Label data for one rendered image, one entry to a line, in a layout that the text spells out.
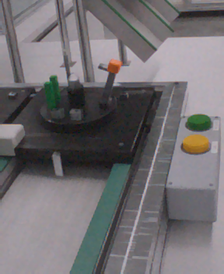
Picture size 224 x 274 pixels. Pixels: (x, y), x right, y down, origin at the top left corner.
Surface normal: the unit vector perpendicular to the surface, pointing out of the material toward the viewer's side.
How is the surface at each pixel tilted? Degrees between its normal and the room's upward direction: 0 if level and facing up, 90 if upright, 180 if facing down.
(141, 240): 0
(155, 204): 0
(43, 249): 0
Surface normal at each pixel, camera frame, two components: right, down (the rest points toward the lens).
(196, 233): -0.12, -0.91
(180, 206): -0.25, 0.42
